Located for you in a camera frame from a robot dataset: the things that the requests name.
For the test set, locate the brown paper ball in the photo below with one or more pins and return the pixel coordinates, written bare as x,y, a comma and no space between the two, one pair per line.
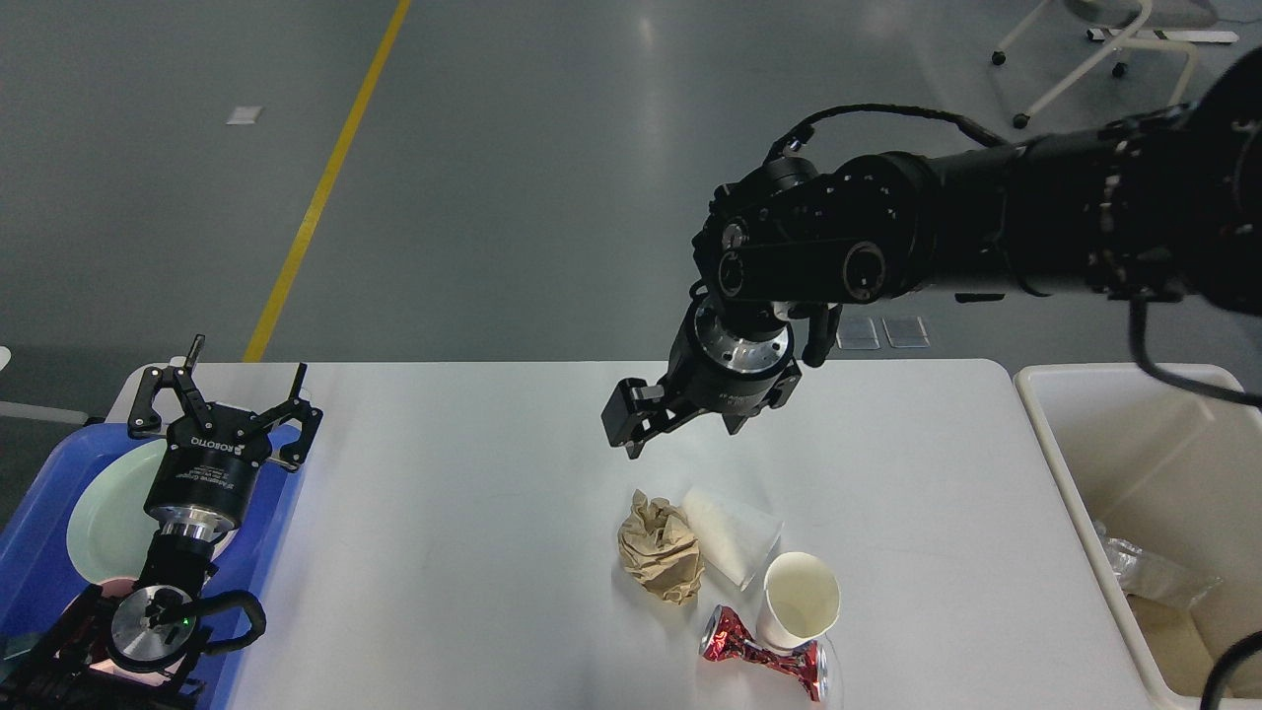
659,550

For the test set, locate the beige plastic bin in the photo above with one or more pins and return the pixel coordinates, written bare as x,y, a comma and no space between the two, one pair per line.
1172,471

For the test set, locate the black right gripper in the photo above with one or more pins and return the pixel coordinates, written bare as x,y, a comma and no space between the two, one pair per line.
710,369

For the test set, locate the white chair base leg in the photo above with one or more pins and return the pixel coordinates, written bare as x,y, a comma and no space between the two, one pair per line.
29,411

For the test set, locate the mint green plate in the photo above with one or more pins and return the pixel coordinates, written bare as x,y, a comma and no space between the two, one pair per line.
110,531

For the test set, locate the silver foil container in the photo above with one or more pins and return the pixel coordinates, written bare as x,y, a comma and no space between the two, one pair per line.
1151,576

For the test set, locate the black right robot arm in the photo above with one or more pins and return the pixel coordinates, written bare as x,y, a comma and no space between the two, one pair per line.
1146,209

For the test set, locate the crushed red can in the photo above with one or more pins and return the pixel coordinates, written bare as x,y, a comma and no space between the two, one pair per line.
727,638

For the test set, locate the white crushed paper cup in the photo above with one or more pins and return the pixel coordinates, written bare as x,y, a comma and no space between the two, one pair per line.
735,538

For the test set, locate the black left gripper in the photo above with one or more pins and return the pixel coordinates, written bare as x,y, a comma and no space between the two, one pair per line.
212,473

